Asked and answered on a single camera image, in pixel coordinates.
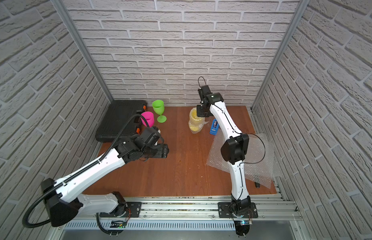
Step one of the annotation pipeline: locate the green plastic wine glass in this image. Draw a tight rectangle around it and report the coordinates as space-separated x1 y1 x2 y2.
152 100 167 123

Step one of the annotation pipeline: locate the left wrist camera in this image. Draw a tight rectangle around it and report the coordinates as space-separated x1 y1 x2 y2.
139 127 162 147

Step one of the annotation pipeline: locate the pink plastic wine glass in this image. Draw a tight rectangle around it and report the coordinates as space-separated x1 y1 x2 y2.
141 112 155 128

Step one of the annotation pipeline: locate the aluminium corner post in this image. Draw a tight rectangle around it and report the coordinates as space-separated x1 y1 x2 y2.
251 0 310 113
51 0 114 103

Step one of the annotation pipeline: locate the black plastic tool case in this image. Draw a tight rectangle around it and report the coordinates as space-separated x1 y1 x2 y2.
95 100 148 143

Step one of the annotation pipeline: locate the left aluminium corner post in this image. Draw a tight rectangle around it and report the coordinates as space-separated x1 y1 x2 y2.
51 0 114 103

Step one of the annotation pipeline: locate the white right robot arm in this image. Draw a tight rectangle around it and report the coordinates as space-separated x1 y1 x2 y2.
197 93 251 216

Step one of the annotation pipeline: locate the yellow plastic wine glass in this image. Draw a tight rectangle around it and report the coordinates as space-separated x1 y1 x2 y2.
188 109 205 133

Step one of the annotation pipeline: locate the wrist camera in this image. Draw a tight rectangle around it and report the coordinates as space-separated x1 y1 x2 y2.
198 85 212 101
139 127 162 147

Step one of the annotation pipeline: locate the right aluminium corner post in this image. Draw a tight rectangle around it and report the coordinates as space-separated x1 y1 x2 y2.
251 0 310 113

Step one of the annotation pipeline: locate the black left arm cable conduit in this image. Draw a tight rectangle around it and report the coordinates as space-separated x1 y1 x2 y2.
22 113 151 235

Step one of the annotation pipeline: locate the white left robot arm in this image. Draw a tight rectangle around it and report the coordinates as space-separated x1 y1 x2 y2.
41 141 169 227

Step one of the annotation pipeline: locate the blue tape dispenser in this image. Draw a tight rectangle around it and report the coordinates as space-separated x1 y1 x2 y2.
210 119 220 136

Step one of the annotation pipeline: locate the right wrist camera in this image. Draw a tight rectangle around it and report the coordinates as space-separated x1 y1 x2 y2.
198 85 212 101

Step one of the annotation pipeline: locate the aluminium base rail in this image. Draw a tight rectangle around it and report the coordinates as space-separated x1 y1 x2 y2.
46 196 309 240

